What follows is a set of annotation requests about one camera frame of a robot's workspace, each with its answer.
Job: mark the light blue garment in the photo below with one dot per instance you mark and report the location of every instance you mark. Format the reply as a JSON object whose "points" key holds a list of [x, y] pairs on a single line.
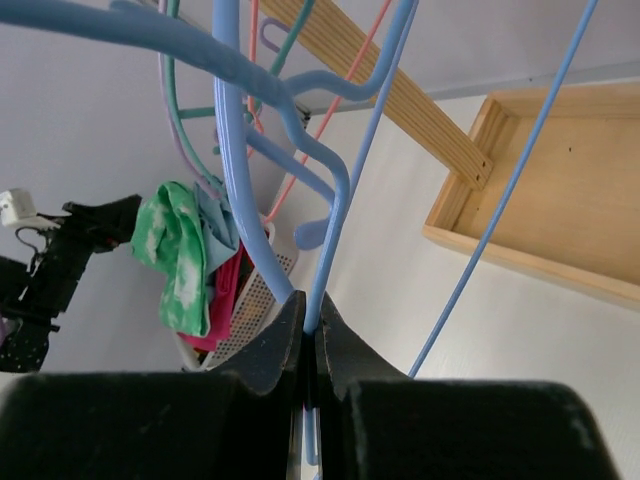
{"points": [[219, 230]]}

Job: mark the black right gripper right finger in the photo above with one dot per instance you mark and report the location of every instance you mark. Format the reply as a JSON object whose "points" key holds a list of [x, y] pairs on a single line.
{"points": [[377, 423]]}

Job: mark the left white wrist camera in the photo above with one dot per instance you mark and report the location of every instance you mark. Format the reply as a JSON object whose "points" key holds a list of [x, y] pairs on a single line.
{"points": [[17, 209]]}

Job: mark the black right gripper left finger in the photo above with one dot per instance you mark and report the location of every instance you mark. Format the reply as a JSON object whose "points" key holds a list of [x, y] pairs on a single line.
{"points": [[232, 422]]}

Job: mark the wooden clothes rack frame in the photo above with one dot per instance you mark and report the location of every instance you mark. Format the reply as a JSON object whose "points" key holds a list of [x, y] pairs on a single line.
{"points": [[544, 183]]}

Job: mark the green tie-dye trousers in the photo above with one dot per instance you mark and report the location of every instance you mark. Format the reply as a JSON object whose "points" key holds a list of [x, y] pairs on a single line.
{"points": [[168, 238]]}

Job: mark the thick blue plastic hanger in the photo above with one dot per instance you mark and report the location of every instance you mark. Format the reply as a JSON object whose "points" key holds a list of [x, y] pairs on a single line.
{"points": [[232, 135]]}

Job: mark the teal plastic hanger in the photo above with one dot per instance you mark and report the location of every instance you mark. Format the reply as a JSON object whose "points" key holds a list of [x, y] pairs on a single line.
{"points": [[176, 115]]}

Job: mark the lilac wavy hanger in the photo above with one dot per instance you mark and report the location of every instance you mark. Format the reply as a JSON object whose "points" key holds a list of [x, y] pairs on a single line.
{"points": [[272, 180]]}

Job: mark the white perforated laundry basket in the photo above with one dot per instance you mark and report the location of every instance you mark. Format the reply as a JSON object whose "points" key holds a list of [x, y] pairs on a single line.
{"points": [[251, 310]]}

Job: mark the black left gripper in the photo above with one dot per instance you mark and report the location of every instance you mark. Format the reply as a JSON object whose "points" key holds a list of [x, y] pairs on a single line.
{"points": [[34, 294]]}

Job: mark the pink garment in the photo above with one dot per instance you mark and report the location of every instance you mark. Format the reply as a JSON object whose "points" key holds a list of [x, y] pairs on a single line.
{"points": [[220, 309]]}

